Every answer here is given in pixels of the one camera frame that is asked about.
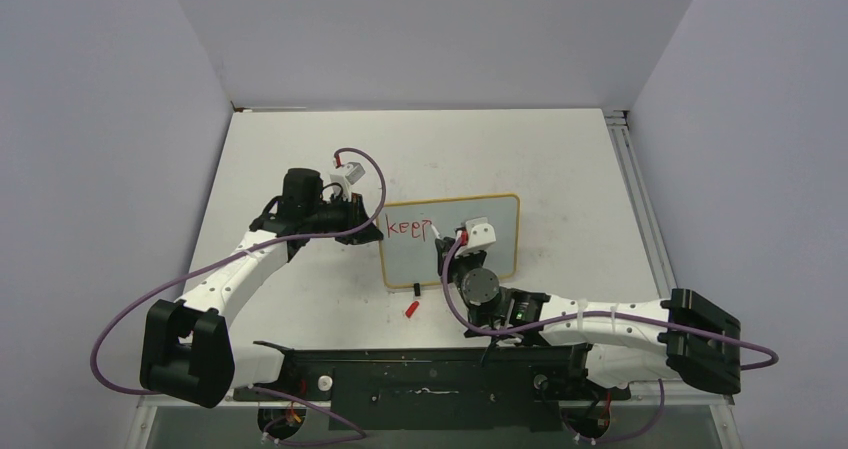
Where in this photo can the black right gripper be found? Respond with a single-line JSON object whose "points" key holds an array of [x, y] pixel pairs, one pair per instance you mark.
{"points": [[459, 259]]}

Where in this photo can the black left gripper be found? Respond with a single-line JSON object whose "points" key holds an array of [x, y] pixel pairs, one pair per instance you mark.
{"points": [[354, 211]]}

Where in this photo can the yellow framed whiteboard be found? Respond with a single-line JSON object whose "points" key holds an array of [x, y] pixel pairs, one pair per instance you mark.
{"points": [[408, 251]]}

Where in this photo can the red marker cap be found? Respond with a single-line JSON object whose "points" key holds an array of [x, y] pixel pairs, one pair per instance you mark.
{"points": [[409, 312]]}

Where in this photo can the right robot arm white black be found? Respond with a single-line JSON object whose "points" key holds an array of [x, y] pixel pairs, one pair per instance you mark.
{"points": [[684, 336]]}

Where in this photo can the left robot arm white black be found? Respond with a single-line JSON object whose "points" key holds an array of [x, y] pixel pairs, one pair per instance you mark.
{"points": [[187, 352]]}

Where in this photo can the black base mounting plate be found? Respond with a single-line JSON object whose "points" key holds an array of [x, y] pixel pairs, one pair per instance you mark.
{"points": [[446, 389]]}

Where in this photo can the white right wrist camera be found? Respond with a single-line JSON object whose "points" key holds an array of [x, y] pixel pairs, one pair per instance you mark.
{"points": [[474, 235]]}

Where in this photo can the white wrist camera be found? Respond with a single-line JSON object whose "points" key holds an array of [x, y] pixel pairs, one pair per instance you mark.
{"points": [[343, 178], [474, 235]]}

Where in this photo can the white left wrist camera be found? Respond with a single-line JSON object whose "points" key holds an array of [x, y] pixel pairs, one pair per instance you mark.
{"points": [[343, 178]]}

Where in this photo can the aluminium rail right side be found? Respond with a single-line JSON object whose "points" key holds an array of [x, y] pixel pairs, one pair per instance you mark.
{"points": [[617, 124]]}

